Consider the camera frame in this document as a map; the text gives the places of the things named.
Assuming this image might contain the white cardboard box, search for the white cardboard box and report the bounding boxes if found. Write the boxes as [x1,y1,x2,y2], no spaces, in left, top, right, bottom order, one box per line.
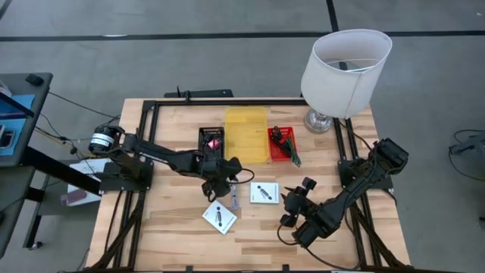
[67,158,111,208]

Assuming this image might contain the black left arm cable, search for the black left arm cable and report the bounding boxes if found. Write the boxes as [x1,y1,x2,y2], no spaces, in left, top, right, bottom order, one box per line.
[230,168,255,186]

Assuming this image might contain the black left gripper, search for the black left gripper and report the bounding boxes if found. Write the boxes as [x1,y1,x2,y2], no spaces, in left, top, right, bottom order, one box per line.
[196,151,243,203]

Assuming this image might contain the black antenna device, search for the black antenna device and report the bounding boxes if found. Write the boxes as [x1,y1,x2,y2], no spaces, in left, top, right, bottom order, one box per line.
[163,86,234,99]

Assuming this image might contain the black device with cables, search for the black device with cables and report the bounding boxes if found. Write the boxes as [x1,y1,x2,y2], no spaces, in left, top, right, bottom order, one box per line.
[448,130,485,181]

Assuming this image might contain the green cable bundle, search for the green cable bundle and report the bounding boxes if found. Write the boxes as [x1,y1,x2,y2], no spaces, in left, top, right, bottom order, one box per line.
[285,136,302,168]

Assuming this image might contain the red slotted plastic basket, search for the red slotted plastic basket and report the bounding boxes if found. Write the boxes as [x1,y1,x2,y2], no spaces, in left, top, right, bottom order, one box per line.
[267,126,297,162]

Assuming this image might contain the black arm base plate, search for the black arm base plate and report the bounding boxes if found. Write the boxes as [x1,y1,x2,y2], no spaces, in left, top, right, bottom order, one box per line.
[338,158,394,190]
[99,162,153,192]

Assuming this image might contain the white green acer box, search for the white green acer box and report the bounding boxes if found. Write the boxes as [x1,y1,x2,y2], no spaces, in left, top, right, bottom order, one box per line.
[201,199,238,236]
[249,181,280,205]

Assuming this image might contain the lilac cable bundle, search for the lilac cable bundle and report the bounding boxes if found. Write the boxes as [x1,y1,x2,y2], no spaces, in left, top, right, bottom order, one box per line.
[230,184,241,210]

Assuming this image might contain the yellow translucent plastic bin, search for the yellow translucent plastic bin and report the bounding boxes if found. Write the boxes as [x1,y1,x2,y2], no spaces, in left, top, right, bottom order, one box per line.
[224,106,270,165]

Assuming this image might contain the white shade table lamp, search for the white shade table lamp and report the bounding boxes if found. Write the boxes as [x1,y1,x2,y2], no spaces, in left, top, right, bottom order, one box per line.
[300,29,393,134]

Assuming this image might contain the maroon flat pouch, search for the maroon flat pouch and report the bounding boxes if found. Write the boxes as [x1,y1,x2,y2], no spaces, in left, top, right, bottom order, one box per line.
[60,188,88,206]

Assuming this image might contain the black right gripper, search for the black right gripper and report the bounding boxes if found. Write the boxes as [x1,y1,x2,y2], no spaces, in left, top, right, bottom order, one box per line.
[279,177,323,228]

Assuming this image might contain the black slotted plastic basket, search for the black slotted plastic basket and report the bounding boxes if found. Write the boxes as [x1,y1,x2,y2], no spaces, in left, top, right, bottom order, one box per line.
[198,127,226,160]

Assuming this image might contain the black cable red strap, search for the black cable red strap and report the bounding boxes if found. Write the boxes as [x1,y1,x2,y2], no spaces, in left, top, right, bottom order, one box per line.
[269,126,293,157]

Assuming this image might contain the blue desk mat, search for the blue desk mat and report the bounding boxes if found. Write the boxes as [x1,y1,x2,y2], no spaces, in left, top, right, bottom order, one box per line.
[0,93,36,156]

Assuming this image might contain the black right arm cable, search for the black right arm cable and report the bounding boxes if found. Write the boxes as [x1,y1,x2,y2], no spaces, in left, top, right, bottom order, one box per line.
[276,223,365,271]

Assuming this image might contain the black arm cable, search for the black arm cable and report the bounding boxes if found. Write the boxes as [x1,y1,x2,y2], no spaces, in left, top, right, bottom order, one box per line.
[276,223,365,271]
[230,168,255,186]

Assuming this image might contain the grey side desk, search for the grey side desk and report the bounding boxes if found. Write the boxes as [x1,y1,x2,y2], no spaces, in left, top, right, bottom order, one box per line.
[0,72,103,259]

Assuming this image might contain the black smartphone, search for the black smartphone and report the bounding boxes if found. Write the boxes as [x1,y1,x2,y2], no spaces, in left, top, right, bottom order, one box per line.
[0,130,15,149]

